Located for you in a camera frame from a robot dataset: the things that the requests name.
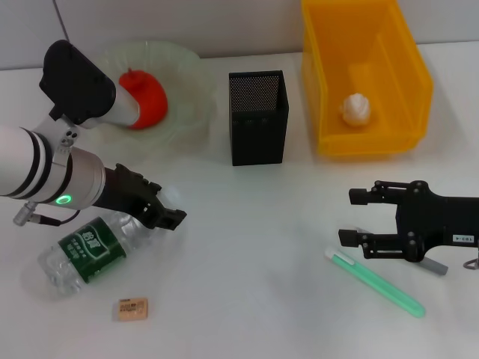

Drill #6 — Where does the small tan eraser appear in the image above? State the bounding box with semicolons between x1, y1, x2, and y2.
112;297;150;322

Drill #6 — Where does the yellow plastic bin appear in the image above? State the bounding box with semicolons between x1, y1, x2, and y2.
301;0;435;157

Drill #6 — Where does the green glass fruit plate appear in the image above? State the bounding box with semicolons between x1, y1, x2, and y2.
93;40;217;162

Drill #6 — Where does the red-orange knitted orange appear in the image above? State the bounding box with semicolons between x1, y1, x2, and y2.
118;67;168;130

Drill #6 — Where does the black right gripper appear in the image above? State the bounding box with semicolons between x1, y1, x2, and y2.
338;180;479;263

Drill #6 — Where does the clear green-label plastic bottle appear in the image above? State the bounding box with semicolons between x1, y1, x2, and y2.
37;185;185;299

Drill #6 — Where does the black mesh pen holder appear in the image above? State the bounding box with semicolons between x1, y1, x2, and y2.
228;70;290;167

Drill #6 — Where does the white paper ball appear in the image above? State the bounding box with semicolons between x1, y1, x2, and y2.
338;93;373;126

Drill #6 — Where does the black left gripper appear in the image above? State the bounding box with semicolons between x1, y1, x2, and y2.
91;163;187;232

